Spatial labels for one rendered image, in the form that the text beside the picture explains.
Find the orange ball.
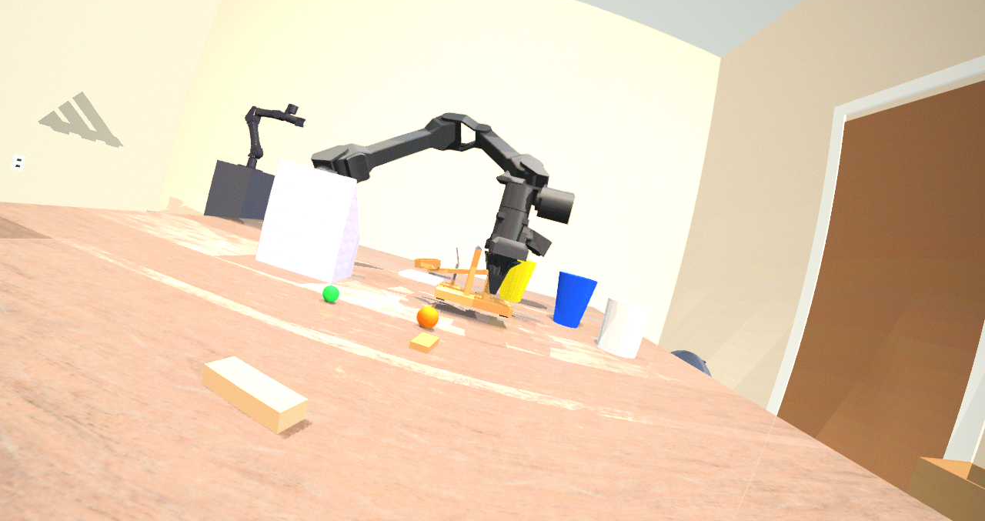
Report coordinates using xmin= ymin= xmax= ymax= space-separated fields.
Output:
xmin=416 ymin=307 xmax=439 ymax=328

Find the green ball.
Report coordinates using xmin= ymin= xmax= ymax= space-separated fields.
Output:
xmin=322 ymin=286 xmax=339 ymax=302

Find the white cup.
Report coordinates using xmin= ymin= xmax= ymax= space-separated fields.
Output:
xmin=596 ymin=297 xmax=653 ymax=359

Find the yellow rectangular block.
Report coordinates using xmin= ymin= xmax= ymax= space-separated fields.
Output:
xmin=409 ymin=332 xmax=440 ymax=353

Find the orange wooden catapult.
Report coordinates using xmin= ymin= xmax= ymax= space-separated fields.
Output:
xmin=414 ymin=245 xmax=513 ymax=318

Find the cream rectangular block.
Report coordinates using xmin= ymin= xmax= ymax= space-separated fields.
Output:
xmin=202 ymin=356 xmax=308 ymax=434

